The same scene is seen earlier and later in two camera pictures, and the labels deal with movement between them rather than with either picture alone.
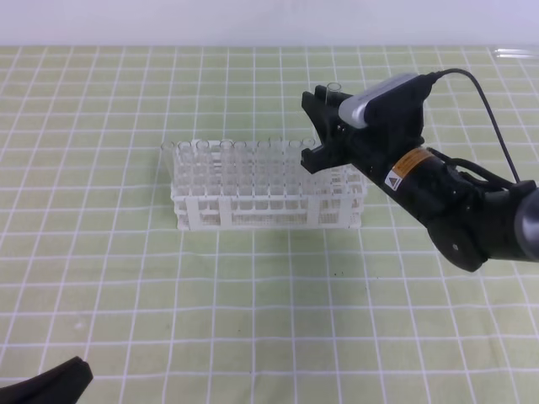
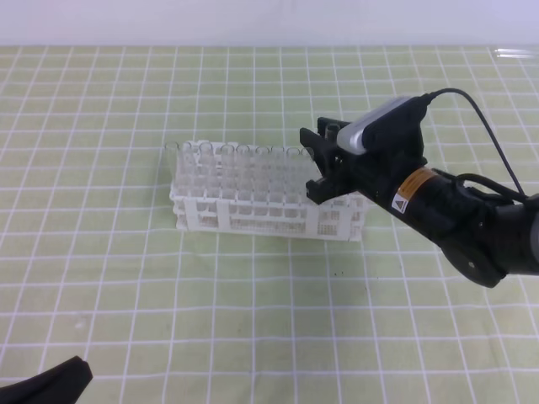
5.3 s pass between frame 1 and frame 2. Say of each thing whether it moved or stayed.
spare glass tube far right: stayed
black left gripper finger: stayed
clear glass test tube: moved
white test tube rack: stayed
